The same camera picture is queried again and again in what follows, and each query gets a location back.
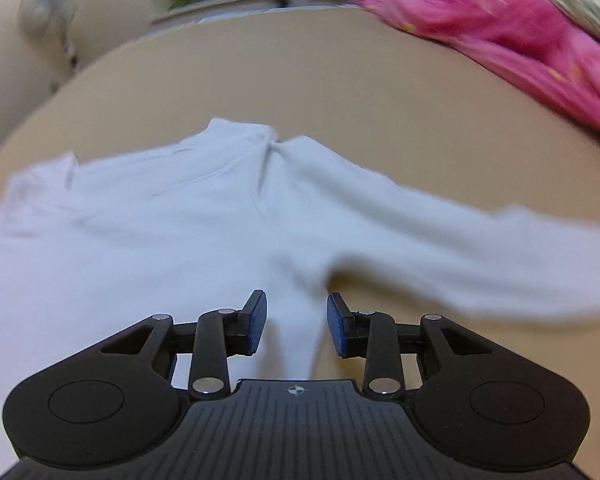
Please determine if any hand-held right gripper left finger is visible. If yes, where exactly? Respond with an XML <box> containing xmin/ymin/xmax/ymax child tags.
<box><xmin>87</xmin><ymin>289</ymin><xmax>269</xmax><ymax>401</ymax></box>

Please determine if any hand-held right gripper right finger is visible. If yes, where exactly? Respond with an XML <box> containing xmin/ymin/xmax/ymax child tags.
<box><xmin>326</xmin><ymin>291</ymin><xmax>502</xmax><ymax>401</ymax></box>

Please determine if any white long-sleeved shirt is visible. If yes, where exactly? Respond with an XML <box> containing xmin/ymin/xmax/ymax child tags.
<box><xmin>0</xmin><ymin>117</ymin><xmax>600</xmax><ymax>476</ymax></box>

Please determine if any white window ledge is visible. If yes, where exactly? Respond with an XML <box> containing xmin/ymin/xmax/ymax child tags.
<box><xmin>150</xmin><ymin>0</ymin><xmax>361</xmax><ymax>26</ymax></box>

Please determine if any pink blanket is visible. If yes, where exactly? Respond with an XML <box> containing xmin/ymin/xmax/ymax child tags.
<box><xmin>355</xmin><ymin>0</ymin><xmax>600</xmax><ymax>143</ymax></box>

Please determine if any grey standing fan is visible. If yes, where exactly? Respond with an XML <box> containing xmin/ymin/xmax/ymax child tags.
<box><xmin>17</xmin><ymin>0</ymin><xmax>81</xmax><ymax>68</ymax></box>

